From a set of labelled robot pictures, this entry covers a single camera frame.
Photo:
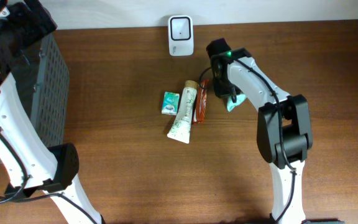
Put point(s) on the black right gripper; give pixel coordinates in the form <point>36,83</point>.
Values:
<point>219,91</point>

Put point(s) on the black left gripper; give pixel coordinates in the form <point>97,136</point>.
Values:
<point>20,13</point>

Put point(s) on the red chocolate bar wrapper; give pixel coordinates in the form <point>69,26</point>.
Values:
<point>200,104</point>

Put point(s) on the small green tissue pack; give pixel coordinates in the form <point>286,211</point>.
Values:
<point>170,103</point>

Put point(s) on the white tube with gold cap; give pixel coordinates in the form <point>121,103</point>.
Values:
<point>181,127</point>

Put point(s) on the light green wipes packet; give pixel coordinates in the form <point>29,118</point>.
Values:
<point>239,99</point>

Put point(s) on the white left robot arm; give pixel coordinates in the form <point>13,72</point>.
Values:
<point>30,164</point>

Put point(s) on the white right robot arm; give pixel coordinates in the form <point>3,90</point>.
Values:
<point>284,133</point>

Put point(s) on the white barcode scanner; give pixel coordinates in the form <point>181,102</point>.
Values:
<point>180,36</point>

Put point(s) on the grey plastic mesh basket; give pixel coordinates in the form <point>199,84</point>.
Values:
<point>42,81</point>

